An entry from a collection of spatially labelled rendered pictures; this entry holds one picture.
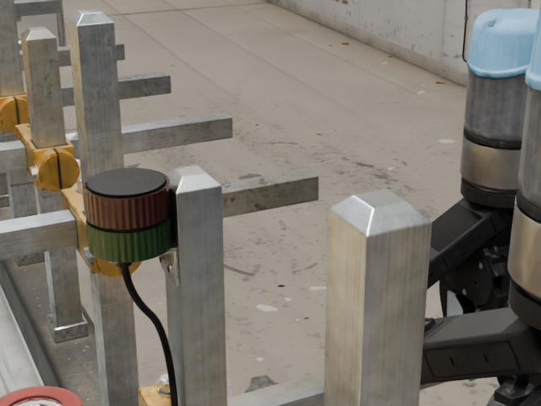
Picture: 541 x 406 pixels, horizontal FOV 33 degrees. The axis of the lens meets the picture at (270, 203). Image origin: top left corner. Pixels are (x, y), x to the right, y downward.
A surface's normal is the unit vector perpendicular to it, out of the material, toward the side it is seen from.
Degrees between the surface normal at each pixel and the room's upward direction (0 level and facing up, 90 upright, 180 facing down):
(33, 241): 90
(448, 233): 29
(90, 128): 90
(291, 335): 0
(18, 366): 0
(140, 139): 90
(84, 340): 0
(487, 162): 89
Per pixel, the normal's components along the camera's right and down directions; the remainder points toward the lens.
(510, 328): -0.37, -0.93
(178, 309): -0.90, 0.17
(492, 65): -0.69, 0.24
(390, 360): 0.43, 0.35
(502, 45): -0.52, 0.29
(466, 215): -0.45, -0.73
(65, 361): 0.00, -0.92
